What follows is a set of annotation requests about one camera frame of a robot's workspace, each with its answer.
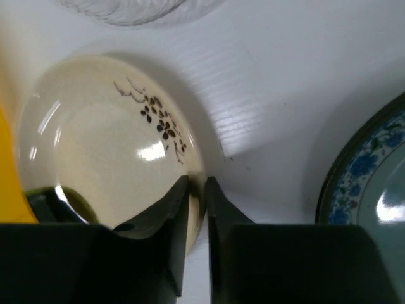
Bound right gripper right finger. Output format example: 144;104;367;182
205;177;400;303

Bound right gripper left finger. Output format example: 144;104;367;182
1;175;190;303

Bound teal green plate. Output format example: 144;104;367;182
315;94;404;300

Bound cream plate black flower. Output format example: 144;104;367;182
15;55;206;252

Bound yellow plastic bin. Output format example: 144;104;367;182
0;111;38;224

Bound clear glass plate right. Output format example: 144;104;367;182
53;0;224;29

